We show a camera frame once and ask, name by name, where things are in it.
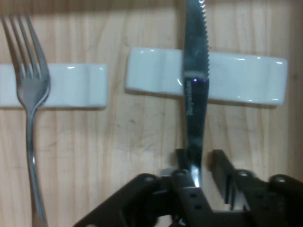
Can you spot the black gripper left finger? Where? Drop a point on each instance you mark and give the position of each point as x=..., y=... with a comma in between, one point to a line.
x=154, y=203

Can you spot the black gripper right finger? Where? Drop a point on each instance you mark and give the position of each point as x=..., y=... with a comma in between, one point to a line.
x=272, y=203

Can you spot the serrated steel table knife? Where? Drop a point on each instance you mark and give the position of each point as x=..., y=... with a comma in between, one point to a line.
x=195, y=106

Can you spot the white ceramic cutlery rest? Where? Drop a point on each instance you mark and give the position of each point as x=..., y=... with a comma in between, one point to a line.
x=154, y=71
x=78, y=87

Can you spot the steel fork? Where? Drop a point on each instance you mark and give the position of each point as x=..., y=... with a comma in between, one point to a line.
x=33, y=89

